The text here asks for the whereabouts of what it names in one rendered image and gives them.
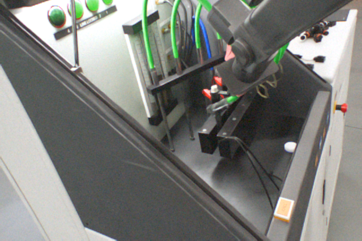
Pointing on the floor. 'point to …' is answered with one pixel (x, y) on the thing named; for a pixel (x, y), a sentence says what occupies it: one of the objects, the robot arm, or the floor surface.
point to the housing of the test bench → (34, 168)
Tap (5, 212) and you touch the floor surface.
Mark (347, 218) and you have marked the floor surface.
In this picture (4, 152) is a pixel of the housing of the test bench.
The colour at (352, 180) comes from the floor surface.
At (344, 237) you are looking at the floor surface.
